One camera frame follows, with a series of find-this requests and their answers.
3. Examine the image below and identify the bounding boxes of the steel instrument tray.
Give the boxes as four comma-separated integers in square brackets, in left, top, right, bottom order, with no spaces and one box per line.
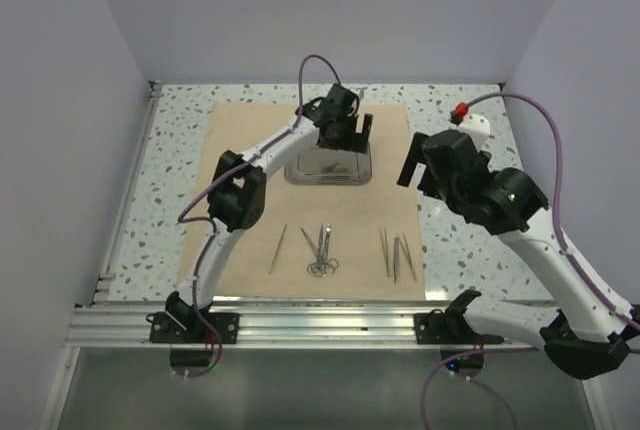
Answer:
[284,145,372,186]

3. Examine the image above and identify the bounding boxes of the steel pointed tweezers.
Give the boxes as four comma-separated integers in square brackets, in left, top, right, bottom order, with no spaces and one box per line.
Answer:
[379,228,391,278]

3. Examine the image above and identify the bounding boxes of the steel scalpel handle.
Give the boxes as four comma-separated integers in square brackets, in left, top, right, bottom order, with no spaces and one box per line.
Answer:
[400,233,418,282]

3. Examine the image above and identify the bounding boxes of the beige cloth wrap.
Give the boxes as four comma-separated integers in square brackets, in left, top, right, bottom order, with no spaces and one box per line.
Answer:
[177,103,427,301]

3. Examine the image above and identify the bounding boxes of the steel ring-handled forceps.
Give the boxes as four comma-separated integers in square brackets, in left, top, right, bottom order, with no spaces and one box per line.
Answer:
[301,228,328,277]
[320,224,339,276]

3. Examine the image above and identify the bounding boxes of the steel ring-handled scissors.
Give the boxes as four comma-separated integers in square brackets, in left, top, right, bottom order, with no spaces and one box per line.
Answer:
[305,225,326,277]

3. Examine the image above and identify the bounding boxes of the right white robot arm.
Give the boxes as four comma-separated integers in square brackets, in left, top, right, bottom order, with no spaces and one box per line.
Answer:
[397,129,639,380]

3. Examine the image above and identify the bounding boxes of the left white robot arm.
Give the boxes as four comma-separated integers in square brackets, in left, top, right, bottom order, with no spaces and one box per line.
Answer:
[147,84,373,344]

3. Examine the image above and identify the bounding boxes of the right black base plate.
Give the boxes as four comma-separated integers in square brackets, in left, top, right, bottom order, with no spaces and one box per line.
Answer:
[413,290,482,345]

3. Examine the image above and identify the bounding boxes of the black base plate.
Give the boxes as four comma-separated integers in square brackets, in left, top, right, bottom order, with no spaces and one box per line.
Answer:
[145,291,240,344]
[413,290,482,345]

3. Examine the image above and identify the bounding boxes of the aluminium mounting rail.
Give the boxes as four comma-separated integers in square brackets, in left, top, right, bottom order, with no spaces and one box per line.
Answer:
[67,299,556,351]

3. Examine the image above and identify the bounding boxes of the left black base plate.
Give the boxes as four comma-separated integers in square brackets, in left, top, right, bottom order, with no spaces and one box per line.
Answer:
[145,291,240,344]

